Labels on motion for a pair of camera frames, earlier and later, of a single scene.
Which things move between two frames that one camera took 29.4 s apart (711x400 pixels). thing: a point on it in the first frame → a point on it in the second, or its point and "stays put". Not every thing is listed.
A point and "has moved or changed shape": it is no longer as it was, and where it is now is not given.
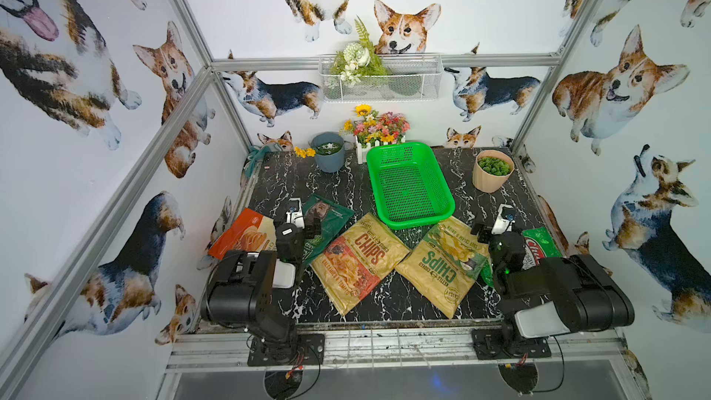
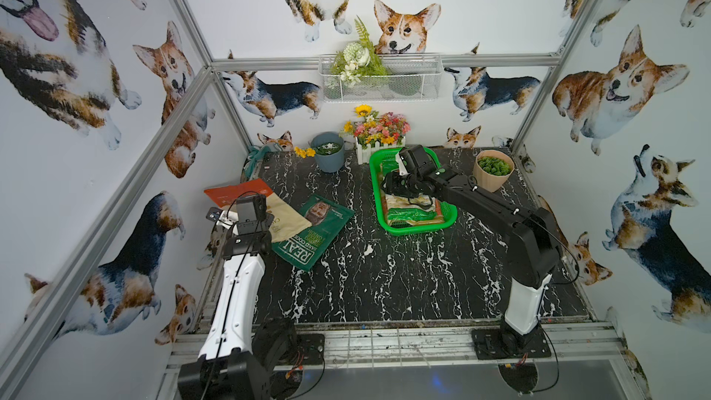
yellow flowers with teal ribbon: [254, 152] stays put
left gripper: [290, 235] → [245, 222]
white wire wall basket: [410, 78] stays put
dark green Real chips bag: [323, 221] stays put
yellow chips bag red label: [349, 268] → [440, 219]
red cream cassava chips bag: [250, 231] has moved or changed shape
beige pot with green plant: [492, 168] stays put
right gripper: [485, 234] → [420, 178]
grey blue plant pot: [329, 149] stays put
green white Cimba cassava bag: [539, 245] has moved or changed shape
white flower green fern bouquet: [358, 59] stays put
